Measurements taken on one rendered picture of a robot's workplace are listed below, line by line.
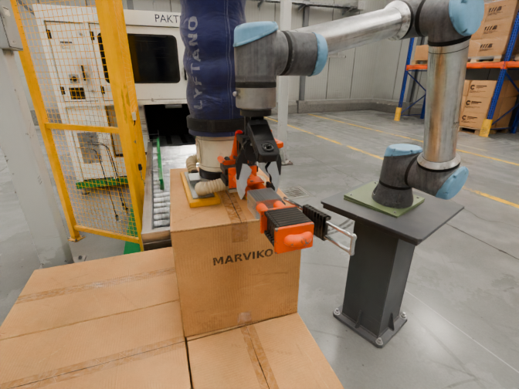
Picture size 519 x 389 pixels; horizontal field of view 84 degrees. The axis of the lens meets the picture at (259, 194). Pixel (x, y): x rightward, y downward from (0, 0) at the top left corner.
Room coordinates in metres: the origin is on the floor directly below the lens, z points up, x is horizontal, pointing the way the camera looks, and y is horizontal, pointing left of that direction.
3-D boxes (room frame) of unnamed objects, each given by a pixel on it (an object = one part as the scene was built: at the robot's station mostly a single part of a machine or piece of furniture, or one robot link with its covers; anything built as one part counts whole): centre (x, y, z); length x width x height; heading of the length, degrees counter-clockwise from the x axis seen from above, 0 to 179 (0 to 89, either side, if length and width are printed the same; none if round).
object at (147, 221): (2.39, 0.95, 0.50); 2.31 x 0.05 x 0.19; 19
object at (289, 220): (0.48, -0.05, 1.07); 0.08 x 0.07 x 0.05; 19
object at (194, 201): (1.02, 0.23, 0.97); 0.34 x 0.10 x 0.05; 19
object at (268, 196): (0.61, -0.01, 1.07); 0.07 x 0.07 x 0.04; 19
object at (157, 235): (1.39, 0.27, 0.58); 0.70 x 0.03 x 0.06; 109
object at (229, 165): (0.82, 0.06, 1.08); 0.10 x 0.08 x 0.06; 109
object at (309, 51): (0.75, -0.08, 1.39); 0.12 x 0.12 x 0.09; 31
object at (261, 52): (0.68, 0.01, 1.38); 0.10 x 0.09 x 0.12; 121
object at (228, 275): (1.04, 0.14, 0.74); 0.60 x 0.40 x 0.40; 16
